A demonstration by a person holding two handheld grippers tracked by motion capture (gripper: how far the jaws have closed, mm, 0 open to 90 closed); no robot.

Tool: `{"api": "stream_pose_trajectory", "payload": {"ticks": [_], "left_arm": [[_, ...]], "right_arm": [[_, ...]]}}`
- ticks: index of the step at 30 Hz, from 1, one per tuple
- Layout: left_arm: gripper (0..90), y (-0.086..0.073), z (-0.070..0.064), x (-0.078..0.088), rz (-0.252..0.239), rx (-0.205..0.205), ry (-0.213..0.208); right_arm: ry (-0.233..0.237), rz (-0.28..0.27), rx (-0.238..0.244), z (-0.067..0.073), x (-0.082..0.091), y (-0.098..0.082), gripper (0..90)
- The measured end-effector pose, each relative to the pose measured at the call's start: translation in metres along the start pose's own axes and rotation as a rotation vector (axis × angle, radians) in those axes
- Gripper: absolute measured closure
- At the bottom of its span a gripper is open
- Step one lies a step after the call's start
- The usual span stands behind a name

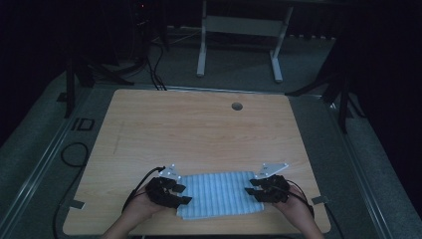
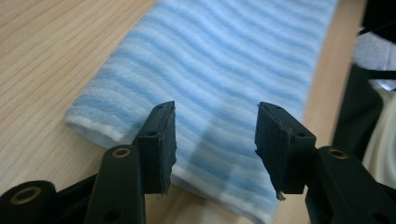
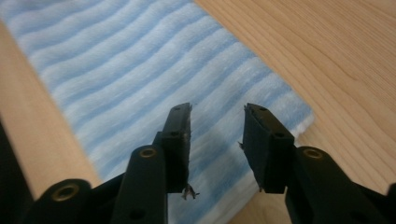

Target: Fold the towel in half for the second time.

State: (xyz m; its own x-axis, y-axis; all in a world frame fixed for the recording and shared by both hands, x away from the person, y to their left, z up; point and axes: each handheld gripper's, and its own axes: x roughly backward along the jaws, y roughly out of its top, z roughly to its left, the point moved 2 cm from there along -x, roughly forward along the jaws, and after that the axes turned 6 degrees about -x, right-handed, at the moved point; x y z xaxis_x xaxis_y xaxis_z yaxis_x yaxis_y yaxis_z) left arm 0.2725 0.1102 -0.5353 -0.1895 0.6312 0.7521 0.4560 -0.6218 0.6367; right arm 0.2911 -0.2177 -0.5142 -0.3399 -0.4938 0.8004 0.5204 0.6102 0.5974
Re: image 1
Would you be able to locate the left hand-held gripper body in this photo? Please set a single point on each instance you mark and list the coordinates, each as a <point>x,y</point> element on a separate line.
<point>162,192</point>

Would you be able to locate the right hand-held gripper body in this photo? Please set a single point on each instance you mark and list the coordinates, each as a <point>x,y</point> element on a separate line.
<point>273,187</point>

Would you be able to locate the blue striped towel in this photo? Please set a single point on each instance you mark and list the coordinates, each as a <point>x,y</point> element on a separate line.
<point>219,195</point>

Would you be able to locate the person's left hand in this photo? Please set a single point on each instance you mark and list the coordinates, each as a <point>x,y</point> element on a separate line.
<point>144,205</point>

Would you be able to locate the person's right hand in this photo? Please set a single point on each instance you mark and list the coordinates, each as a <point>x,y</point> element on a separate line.
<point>295,205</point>

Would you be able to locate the grey tape piece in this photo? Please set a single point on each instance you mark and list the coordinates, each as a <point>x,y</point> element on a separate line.
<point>76,204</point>
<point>320,199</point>

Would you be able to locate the black metal stand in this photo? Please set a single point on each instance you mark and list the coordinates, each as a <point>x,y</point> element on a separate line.
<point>74,83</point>
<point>341,93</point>

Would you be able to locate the metal floor rail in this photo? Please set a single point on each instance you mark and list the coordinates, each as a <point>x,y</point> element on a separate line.
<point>361,179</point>
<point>36,172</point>

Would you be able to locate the white desk frame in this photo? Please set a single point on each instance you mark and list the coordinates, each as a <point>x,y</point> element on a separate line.
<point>239,26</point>

